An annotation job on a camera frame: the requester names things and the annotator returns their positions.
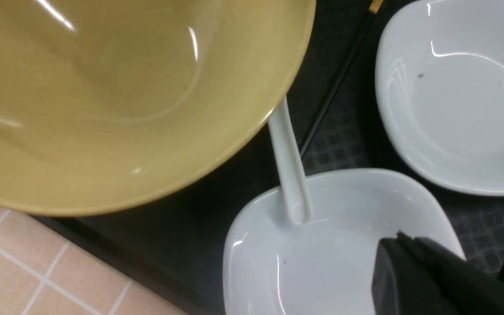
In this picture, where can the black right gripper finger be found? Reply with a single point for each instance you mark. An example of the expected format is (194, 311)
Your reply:
(418, 276)

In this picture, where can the white square dish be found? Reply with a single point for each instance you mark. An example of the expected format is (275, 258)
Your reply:
(439, 83)
(325, 267)

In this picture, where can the white soup spoon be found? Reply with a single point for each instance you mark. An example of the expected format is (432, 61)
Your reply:
(289, 166)

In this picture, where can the yellow noodle bowl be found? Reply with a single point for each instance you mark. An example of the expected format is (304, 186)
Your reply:
(106, 105)

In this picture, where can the black serving tray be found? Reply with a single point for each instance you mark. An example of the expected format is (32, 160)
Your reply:
(174, 246)

